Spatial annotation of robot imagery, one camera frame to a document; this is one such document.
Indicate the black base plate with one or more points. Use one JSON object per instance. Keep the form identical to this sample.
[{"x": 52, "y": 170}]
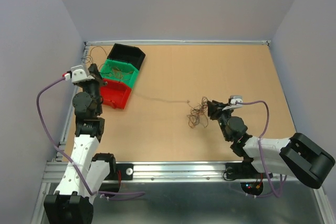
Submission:
[
  {"x": 242, "y": 170},
  {"x": 122, "y": 171}
]

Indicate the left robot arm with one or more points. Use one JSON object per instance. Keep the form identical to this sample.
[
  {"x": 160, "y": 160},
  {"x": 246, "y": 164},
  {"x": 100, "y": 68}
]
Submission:
[{"x": 72, "y": 200}]

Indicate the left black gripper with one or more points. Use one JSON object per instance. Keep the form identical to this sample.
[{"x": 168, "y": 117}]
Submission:
[{"x": 93, "y": 71}]

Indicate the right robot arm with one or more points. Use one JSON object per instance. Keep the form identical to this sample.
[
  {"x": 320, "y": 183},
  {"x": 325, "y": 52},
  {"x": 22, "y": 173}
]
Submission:
[{"x": 296, "y": 156}]

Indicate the red plastic bin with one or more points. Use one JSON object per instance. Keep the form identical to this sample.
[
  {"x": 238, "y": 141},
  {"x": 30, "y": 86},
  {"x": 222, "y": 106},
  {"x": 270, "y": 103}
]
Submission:
[{"x": 115, "y": 94}]

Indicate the black plastic bin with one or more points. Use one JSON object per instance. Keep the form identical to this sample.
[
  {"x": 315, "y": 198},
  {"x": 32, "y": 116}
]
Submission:
[{"x": 128, "y": 54}]

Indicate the green plastic bin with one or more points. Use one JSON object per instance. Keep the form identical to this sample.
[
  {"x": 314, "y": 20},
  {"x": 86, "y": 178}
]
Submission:
[{"x": 119, "y": 71}]

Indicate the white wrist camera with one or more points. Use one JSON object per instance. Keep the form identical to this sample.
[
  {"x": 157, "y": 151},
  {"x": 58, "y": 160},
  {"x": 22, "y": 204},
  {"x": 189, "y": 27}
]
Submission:
[
  {"x": 78, "y": 74},
  {"x": 234, "y": 102}
]

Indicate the aluminium front rail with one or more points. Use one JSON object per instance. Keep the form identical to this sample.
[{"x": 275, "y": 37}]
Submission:
[{"x": 177, "y": 172}]

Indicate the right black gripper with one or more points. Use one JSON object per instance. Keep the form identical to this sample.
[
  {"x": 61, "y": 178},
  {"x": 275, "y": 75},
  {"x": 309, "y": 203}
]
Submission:
[{"x": 216, "y": 106}]

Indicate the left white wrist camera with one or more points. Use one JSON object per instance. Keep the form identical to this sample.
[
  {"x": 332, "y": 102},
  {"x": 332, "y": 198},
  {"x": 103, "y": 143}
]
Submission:
[{"x": 78, "y": 74}]

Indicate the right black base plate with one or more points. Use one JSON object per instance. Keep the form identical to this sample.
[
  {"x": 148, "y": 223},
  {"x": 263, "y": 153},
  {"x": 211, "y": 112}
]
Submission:
[{"x": 242, "y": 170}]

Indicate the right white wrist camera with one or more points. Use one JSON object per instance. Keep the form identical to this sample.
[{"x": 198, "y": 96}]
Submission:
[{"x": 234, "y": 102}]

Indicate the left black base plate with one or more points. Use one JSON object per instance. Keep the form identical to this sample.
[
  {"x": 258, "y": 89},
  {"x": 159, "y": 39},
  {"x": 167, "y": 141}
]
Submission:
[{"x": 122, "y": 171}]

